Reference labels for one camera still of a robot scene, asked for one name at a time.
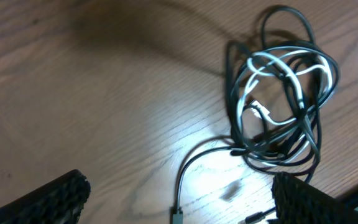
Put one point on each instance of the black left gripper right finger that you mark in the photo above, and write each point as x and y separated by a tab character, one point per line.
297	202

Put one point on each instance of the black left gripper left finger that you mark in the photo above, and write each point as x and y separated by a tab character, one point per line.
59	201

